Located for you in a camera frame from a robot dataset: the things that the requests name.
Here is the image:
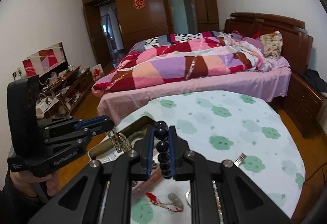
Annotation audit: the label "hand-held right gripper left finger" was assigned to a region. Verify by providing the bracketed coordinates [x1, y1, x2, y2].
[27, 125, 156, 224]

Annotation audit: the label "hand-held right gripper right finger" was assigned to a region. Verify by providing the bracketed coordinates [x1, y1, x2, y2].
[169, 125, 293, 224]

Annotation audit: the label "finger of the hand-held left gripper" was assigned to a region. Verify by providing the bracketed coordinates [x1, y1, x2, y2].
[43, 120, 115, 146]
[38, 115, 112, 130]

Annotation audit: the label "dark purple bead bracelet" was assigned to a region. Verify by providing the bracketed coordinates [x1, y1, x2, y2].
[153, 120, 175, 180]

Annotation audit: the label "pink metal tin box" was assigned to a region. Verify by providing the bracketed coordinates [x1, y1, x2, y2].
[88, 115, 164, 197]

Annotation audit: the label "gold bead bracelet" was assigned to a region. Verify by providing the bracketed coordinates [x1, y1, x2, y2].
[107, 129, 133, 154]

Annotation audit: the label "person's left forearm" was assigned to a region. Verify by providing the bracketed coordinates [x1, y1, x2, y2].
[0, 170, 49, 224]

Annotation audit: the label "person's left hand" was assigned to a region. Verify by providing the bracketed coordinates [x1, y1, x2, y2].
[10, 171, 59, 197]

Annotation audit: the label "printed paper leaflet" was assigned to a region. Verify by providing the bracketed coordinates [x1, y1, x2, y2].
[88, 150, 123, 164]

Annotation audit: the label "wooden television cabinet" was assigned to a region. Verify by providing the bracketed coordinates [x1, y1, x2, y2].
[36, 67, 95, 120]

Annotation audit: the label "red and white bag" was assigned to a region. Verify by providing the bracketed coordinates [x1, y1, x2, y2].
[91, 64, 104, 79]

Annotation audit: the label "cloth-covered television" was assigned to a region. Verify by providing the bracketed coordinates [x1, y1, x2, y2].
[22, 41, 69, 79]

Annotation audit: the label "silver metal watch band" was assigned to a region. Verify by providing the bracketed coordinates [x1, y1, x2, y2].
[212, 152, 247, 212]

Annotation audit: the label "patchwork quilt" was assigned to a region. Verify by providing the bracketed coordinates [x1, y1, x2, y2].
[92, 30, 271, 92]

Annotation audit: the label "wooden bed pink sheet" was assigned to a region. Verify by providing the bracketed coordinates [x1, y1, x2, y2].
[97, 57, 293, 125]

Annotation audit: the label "brown wooden wardrobe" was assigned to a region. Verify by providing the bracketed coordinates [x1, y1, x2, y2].
[80, 0, 220, 61]

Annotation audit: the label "purple pillow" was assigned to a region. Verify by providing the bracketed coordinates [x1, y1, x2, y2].
[243, 37, 265, 54]

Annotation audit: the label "wooden nightstand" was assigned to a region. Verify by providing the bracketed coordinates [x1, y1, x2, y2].
[289, 72, 327, 139]

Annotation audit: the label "floral pillow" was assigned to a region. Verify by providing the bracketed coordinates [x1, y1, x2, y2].
[259, 30, 283, 58]

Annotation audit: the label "dark clothes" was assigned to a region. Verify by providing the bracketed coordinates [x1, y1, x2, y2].
[304, 69, 327, 93]

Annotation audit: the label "dark wooden bed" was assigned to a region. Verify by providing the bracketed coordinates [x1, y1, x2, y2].
[223, 12, 314, 76]

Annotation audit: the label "red cord jade pendant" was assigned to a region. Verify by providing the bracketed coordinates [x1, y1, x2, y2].
[146, 192, 184, 213]

